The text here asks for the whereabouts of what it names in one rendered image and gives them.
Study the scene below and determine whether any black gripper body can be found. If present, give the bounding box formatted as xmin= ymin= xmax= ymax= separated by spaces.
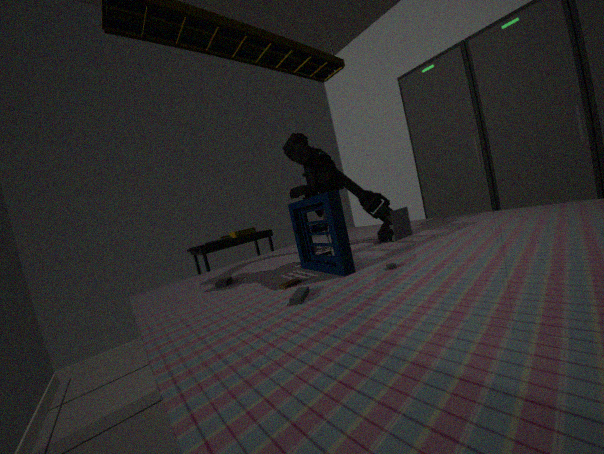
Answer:
xmin=290 ymin=165 xmax=344 ymax=199

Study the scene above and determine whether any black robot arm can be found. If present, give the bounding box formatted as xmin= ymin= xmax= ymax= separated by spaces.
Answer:
xmin=282 ymin=133 xmax=393 ymax=222

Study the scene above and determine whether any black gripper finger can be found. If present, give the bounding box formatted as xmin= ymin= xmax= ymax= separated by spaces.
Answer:
xmin=303 ymin=194 xmax=322 ymax=217

